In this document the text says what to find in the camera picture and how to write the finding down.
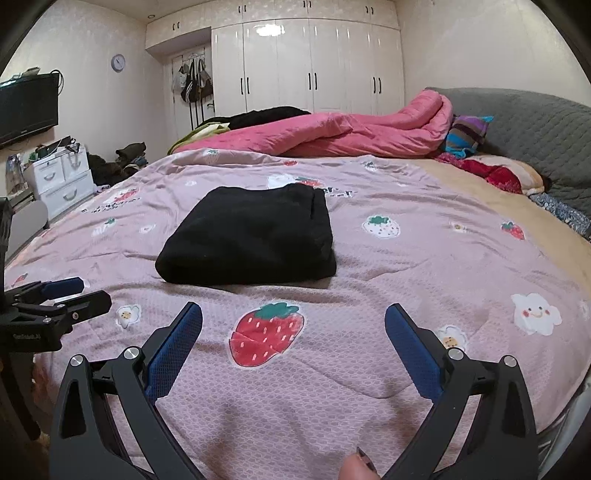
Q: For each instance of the black sweater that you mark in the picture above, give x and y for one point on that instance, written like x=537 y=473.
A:
x=249 y=240

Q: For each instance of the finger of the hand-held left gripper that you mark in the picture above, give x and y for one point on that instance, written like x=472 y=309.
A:
x=64 y=286
x=87 y=307

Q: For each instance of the striped colourful pillow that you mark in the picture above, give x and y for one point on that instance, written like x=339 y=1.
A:
x=464 y=136

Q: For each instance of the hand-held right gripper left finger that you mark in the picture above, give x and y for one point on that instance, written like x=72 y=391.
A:
x=178 y=346

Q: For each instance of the blue floral cloth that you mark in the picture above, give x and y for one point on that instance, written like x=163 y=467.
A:
x=561 y=210

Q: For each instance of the green cloth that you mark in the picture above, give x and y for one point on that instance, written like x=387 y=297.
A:
x=198 y=136

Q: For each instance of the grey quilted headboard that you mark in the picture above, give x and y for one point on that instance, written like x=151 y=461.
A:
x=531 y=124

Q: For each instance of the white wardrobe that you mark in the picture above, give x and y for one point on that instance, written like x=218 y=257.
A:
x=314 y=60

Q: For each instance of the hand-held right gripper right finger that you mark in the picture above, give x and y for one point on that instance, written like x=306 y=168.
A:
x=413 y=350

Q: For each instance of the black clothes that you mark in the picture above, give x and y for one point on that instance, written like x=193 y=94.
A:
x=268 y=115

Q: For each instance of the grey chair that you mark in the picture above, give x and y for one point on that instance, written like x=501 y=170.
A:
x=25 y=221

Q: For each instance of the person's right hand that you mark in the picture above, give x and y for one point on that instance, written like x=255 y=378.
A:
x=358 y=468

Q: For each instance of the white door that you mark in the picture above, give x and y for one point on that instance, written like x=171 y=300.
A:
x=178 y=120

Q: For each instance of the black television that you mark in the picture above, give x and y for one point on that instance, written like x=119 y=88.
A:
x=25 y=108

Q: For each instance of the tan bed sheet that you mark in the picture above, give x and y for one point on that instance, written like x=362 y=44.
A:
x=508 y=217

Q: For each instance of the pink quilt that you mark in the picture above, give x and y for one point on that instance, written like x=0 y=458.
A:
x=351 y=129

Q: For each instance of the red patterned cloth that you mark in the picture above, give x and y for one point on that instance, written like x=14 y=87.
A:
x=489 y=173

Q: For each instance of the dark clothes pile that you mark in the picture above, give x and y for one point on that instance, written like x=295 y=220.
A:
x=120 y=161

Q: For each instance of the round wall clock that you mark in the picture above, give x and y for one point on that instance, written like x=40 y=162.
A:
x=118 y=62

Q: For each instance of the pink strawberry printed blanket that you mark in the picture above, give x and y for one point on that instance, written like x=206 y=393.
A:
x=369 y=258

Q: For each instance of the hanging bags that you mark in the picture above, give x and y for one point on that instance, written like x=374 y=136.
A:
x=196 y=85

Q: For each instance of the white drawer cabinet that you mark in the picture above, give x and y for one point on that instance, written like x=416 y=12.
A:
x=60 y=180

